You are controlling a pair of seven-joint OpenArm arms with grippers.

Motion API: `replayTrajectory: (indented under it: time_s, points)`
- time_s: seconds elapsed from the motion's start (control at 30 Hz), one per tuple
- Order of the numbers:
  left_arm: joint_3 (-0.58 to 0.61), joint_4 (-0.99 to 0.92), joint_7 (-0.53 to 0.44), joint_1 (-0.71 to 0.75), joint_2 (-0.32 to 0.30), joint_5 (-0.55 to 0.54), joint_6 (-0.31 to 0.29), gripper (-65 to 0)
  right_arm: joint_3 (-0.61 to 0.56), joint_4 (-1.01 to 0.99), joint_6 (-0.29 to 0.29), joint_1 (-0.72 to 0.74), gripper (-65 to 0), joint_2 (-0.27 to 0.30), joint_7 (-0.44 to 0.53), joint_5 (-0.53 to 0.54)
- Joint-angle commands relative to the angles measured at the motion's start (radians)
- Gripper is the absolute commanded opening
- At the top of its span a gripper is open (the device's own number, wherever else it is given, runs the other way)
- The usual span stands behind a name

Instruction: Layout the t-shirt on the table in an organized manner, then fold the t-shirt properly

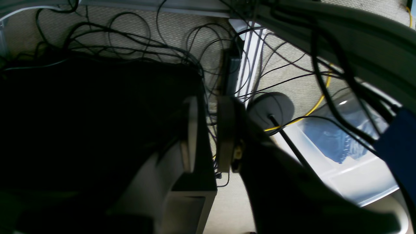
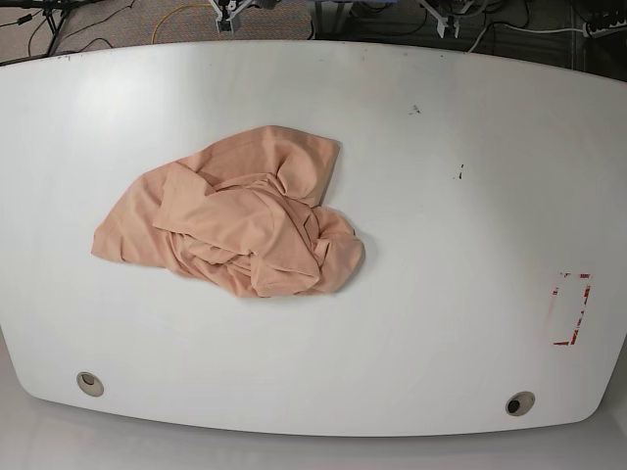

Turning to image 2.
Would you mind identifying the left table cable grommet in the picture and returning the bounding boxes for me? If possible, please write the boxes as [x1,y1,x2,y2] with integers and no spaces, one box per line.
[76,372,104,398]

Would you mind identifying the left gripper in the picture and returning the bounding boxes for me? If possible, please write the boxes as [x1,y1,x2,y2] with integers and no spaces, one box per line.
[418,0,474,37]

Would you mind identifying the right table cable grommet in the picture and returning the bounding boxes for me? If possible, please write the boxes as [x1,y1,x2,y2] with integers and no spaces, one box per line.
[506,391,536,417]

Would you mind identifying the table cable grommet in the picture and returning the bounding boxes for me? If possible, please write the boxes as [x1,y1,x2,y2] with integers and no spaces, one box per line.
[506,391,536,417]
[76,372,104,398]

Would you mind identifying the black tripod stand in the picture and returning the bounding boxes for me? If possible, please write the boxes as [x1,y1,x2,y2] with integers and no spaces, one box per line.
[1,0,100,61]

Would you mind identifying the peach orange t-shirt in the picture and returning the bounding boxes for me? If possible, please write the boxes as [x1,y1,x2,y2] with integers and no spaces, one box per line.
[91,125,364,298]

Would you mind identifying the yellow cable on floor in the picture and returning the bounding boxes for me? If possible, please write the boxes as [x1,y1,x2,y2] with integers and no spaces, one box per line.
[151,8,183,45]

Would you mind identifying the red tape rectangle marking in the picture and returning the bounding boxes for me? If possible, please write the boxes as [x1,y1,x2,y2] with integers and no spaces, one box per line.
[548,272,593,347]

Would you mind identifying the white power strip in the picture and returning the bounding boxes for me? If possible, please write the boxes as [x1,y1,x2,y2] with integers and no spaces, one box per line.
[584,10,626,38]

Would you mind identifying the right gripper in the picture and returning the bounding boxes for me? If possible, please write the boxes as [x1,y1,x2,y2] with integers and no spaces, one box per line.
[209,0,254,33]

